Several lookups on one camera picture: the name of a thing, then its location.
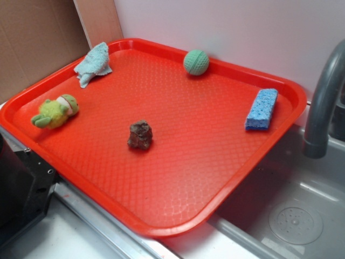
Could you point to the brown cardboard panel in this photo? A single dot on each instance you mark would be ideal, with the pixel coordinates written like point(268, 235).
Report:
point(37, 39)

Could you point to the grey sink basin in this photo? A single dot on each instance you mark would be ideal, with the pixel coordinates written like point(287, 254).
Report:
point(285, 174)

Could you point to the blue sponge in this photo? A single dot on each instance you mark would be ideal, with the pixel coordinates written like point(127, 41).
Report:
point(260, 114)

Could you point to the green plush toy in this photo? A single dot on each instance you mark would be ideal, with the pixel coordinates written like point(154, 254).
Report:
point(54, 113)

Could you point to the grey faucet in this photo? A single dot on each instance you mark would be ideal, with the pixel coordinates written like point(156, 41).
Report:
point(326, 113)

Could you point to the green textured ball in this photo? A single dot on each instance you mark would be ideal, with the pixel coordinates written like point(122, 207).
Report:
point(196, 62)

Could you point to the sink drain cover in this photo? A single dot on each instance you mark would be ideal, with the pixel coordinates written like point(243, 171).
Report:
point(295, 222)

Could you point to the light blue cloth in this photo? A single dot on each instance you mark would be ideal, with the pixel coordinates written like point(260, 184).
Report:
point(95, 63)

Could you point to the brown rock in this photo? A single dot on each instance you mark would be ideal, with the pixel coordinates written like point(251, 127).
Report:
point(141, 135)

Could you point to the red plastic tray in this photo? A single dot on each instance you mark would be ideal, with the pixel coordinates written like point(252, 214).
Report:
point(200, 150)

